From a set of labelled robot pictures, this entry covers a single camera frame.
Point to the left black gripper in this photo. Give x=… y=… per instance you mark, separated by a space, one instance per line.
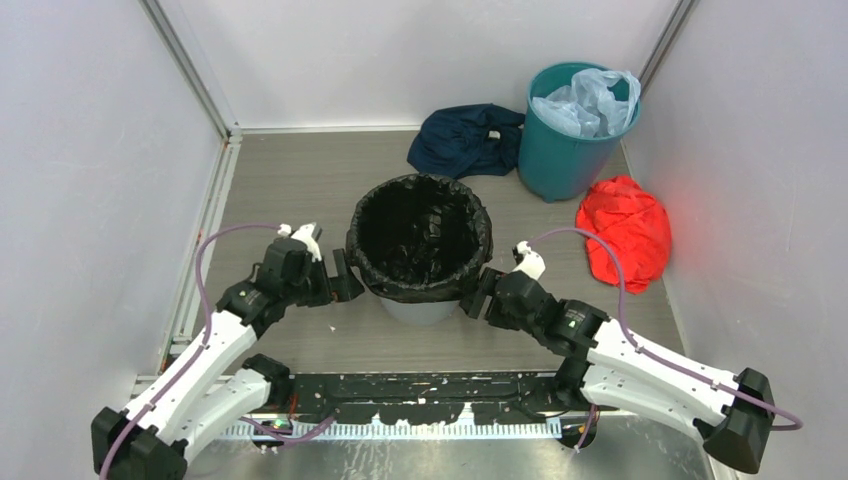
x=347 y=285

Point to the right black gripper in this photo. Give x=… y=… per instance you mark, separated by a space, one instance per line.
x=473 y=303

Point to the grey translucent trash bin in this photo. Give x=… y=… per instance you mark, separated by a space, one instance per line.
x=419 y=314

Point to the black trash bag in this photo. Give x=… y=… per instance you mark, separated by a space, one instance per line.
x=420 y=238

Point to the teal plastic bucket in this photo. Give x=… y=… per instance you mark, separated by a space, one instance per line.
x=555 y=166

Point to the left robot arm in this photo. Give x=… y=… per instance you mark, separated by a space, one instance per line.
x=160 y=432

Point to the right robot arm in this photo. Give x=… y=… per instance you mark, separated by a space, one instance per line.
x=603 y=367

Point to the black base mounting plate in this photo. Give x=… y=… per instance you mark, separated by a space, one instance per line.
x=424 y=398

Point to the dark navy cloth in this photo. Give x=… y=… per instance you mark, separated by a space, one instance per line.
x=469 y=140

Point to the red cloth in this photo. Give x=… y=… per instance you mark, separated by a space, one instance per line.
x=634 y=223

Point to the light blue plastic bag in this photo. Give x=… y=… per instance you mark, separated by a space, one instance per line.
x=596 y=104

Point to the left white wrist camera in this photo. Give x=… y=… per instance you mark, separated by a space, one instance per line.
x=307 y=234

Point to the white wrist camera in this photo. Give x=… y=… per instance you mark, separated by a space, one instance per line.
x=307 y=234
x=528 y=261

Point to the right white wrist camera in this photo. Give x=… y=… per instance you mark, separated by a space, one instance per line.
x=528 y=261

